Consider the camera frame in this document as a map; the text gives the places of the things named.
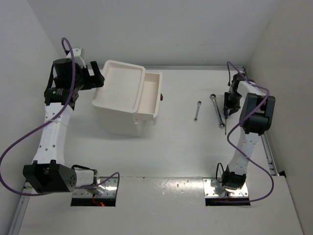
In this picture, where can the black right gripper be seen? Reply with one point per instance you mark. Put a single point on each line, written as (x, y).
(233, 108)

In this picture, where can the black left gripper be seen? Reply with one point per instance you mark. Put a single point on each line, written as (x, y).
(92, 82)

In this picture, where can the blue handle screwdriver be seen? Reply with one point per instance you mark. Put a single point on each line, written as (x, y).
(225, 120)

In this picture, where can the white top drawer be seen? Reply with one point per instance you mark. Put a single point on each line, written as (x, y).
(150, 98)

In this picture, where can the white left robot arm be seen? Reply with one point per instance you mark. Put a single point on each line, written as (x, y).
(48, 173)

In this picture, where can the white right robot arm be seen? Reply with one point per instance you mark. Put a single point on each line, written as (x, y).
(257, 109)

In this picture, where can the long silver ratchet wrench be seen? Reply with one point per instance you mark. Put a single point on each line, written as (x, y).
(219, 117)

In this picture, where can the short silver wrench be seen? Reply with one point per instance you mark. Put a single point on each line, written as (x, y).
(197, 111)

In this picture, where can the white drawer cabinet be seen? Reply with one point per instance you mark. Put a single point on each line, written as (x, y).
(117, 101)

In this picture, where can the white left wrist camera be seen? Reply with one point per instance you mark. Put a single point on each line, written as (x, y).
(78, 54)

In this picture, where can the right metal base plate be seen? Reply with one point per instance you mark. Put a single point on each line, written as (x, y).
(214, 190)

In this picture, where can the metal base plate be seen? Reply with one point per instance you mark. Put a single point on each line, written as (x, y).
(106, 190)
(214, 190)

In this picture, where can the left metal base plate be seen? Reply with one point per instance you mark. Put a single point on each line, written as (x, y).
(106, 190)

